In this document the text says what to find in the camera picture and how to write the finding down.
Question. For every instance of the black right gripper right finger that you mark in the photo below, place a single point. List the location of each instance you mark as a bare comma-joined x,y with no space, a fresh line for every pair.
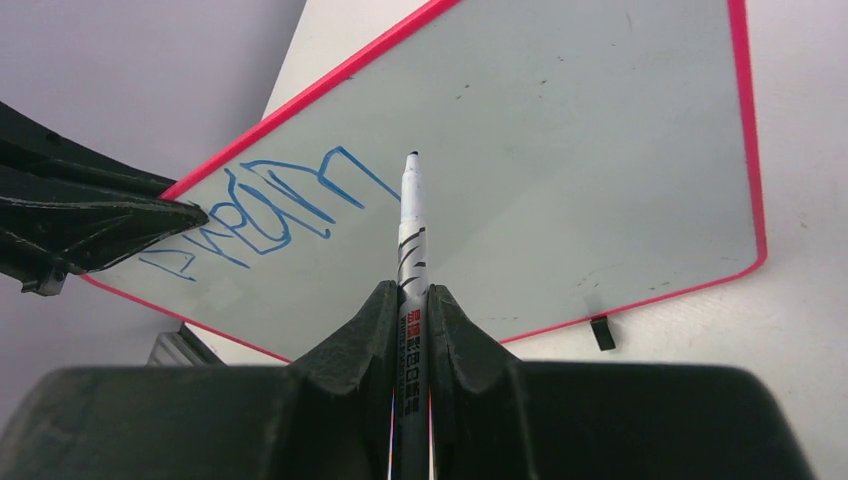
496,416

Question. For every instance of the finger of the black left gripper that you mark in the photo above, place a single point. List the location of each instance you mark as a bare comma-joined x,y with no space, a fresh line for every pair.
69,210

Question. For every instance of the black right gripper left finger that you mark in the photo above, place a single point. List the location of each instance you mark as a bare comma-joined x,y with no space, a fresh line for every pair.
324,416

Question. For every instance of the white whiteboard marker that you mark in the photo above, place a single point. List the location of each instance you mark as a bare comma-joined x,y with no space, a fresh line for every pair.
411,422

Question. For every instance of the red-framed whiteboard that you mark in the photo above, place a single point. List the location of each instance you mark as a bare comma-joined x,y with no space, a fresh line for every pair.
578,157

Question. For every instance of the black whiteboard clip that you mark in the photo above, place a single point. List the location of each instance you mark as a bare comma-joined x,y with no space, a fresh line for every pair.
602,333

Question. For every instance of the aluminium frame rail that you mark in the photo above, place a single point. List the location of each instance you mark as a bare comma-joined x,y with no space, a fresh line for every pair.
181,348

